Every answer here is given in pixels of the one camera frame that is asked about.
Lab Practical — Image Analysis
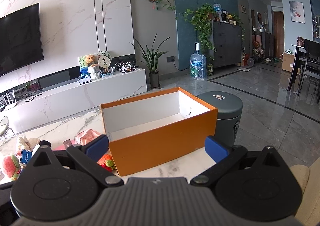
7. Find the blue water jug with pump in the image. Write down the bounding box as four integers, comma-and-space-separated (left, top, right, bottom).
190, 43, 207, 80

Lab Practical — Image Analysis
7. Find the black dining chair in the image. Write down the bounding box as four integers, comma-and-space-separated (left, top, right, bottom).
297, 39, 320, 105

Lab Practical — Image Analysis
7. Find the trailing pothos plant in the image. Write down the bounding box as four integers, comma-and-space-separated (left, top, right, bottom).
186, 4, 217, 61

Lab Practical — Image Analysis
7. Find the green seat stool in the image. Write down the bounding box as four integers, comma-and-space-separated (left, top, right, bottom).
0, 116, 14, 139

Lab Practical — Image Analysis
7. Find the dark grey drawer cabinet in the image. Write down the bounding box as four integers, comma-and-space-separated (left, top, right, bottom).
212, 20, 242, 67

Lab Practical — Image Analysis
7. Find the orange cardboard box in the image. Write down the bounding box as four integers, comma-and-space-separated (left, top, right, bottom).
101, 87, 218, 177

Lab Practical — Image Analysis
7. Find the pink crochet strawberry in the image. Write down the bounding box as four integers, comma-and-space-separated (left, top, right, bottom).
2, 155, 22, 181

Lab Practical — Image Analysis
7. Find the brown wooden door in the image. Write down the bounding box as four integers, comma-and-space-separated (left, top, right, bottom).
273, 11, 285, 57

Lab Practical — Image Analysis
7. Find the orange crochet fruit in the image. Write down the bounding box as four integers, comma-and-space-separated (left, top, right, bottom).
97, 154, 115, 171

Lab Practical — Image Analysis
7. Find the potted orchid plant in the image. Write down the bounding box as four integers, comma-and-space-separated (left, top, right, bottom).
130, 37, 170, 90

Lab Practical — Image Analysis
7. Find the white marble television cabinet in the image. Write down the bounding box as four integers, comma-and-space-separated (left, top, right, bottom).
0, 67, 148, 135

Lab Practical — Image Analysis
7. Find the dark dining table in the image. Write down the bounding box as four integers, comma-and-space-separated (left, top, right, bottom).
287, 44, 320, 92

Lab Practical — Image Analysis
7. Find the wall poster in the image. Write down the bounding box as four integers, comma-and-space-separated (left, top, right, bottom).
289, 1, 306, 23

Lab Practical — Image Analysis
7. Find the cream crochet bunny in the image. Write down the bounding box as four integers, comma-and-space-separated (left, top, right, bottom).
16, 136, 42, 153

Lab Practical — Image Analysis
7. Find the pink mini backpack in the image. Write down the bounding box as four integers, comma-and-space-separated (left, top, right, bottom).
74, 130, 100, 146

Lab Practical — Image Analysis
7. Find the brown cardboard carton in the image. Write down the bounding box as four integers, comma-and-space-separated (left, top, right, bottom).
282, 52, 296, 72

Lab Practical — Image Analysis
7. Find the white router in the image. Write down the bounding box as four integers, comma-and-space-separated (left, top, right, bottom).
1, 91, 17, 111

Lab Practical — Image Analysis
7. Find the landscape painting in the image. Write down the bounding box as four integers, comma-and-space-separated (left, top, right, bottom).
79, 56, 92, 79

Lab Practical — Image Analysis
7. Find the round paper fan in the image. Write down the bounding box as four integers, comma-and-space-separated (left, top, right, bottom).
97, 51, 112, 74

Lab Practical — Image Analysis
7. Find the black flat television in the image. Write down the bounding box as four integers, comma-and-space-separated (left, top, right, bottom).
0, 3, 45, 77

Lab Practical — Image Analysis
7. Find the grey round trash bin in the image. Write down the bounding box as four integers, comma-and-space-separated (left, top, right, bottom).
196, 91, 243, 147

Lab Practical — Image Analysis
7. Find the brown teddy bear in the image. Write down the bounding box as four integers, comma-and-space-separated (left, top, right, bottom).
85, 54, 101, 80

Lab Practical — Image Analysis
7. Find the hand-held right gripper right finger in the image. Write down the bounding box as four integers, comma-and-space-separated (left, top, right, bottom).
190, 136, 292, 188

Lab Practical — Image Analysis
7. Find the panda plush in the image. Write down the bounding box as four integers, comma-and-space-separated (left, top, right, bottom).
20, 142, 43, 166

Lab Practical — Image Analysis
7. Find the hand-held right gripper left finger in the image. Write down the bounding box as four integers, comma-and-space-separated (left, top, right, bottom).
26, 135, 124, 188

